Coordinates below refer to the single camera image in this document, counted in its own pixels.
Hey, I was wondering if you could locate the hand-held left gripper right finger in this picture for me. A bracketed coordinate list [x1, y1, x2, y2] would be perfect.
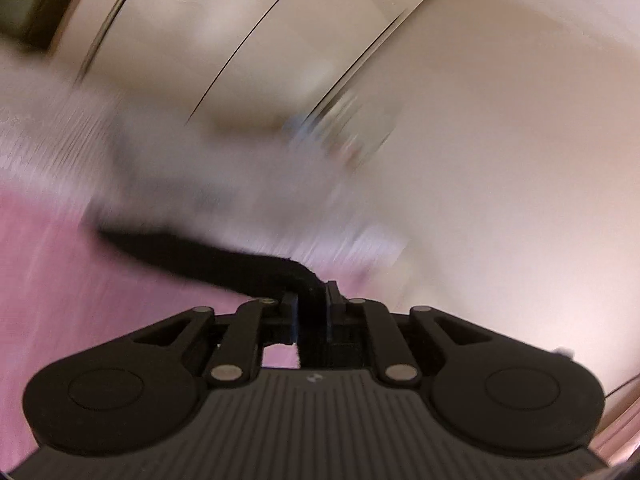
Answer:
[325, 280, 494, 387]

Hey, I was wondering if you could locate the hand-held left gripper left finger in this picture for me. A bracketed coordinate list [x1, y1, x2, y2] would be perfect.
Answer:
[131, 292, 301, 389]

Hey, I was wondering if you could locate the black garment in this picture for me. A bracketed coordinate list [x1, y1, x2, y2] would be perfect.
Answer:
[95, 229, 332, 367]

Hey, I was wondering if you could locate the lilac striped quilt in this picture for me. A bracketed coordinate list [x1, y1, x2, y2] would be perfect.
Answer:
[0, 45, 361, 271]

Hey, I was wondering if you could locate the pink floral blanket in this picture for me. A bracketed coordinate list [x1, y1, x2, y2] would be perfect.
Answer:
[0, 180, 401, 466]

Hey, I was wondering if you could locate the cream wardrobe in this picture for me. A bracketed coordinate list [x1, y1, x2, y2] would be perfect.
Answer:
[50, 0, 451, 126]

